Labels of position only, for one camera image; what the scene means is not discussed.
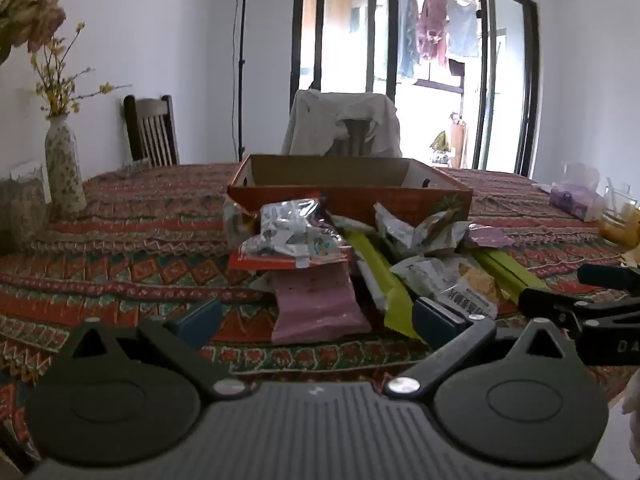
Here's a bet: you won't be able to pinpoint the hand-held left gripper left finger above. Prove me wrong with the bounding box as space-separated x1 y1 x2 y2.
57 299 247 402

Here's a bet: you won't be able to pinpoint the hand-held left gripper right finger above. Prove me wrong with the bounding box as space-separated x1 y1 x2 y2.
382 297 583 402

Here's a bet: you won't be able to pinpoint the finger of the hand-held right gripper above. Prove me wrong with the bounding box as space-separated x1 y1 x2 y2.
518 287 640 331
577 262 640 292

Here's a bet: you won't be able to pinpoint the plain white snack packet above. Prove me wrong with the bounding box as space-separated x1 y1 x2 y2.
390 255 466 301

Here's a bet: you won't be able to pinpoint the yellow-green snack packet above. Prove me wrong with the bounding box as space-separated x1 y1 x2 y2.
342 227 426 343

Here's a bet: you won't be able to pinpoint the white green-print snack packet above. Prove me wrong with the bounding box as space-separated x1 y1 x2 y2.
374 202 468 261

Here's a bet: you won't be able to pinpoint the purple snack packet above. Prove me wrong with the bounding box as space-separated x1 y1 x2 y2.
462 222 516 250

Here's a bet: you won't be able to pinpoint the small crinkled clear snack packet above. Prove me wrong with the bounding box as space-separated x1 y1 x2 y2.
222 197 261 251

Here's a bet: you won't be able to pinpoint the pink snack packet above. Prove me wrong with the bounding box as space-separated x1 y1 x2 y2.
270 260 373 346

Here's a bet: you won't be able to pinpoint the clear silver snack packet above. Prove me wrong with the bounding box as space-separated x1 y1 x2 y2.
240 199 353 268

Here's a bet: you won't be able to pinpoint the orange cardboard box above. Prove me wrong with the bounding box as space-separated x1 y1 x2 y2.
227 154 473 226

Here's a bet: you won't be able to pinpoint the person's right forearm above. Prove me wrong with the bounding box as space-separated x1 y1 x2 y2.
621 367 640 461

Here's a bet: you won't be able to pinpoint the cracker packet with white label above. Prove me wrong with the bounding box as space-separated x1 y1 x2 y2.
440 262 503 321

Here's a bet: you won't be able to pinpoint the long olive green snack packet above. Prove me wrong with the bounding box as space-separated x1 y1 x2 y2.
472 247 548 306

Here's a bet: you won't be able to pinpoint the glass cup with yellow drink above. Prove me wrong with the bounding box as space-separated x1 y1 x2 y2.
600 185 640 246

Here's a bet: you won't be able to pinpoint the patterned red tablecloth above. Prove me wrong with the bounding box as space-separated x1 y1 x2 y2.
0 162 640 461

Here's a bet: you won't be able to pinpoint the purple tissue pack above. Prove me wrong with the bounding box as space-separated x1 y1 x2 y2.
549 161 603 222

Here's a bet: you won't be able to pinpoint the brown wooden board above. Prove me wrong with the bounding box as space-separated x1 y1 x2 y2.
449 112 468 168

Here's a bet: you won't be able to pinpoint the floral ceramic vase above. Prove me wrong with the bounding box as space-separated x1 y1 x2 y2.
45 114 88 218

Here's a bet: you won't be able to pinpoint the dark wooden chair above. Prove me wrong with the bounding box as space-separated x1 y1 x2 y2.
123 94 181 167
330 119 381 157

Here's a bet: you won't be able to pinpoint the glass jar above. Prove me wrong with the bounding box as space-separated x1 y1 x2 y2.
0 160 51 256

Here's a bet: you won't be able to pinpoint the beige jacket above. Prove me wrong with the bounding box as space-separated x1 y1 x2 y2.
281 89 403 158

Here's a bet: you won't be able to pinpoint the yellow flower branches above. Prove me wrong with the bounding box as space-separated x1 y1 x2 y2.
30 20 133 117

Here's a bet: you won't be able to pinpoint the hanging light blue garment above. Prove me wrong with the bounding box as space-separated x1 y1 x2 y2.
447 0 481 58

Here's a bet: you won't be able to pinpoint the hanging blue denim garment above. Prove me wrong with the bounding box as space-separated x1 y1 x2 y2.
397 0 421 81

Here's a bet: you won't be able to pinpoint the hanging maroon shirt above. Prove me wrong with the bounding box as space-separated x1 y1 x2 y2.
417 0 451 68

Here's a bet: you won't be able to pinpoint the studio light on stand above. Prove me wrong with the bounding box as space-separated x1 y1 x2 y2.
235 0 266 161

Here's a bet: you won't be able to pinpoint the hanging beige orange garments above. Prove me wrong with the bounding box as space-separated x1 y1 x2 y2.
327 0 373 36

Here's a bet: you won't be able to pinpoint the pink flowers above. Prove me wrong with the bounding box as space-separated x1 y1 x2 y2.
0 0 88 66

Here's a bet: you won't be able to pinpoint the black sliding door frame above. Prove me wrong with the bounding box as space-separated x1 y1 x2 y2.
290 0 541 177

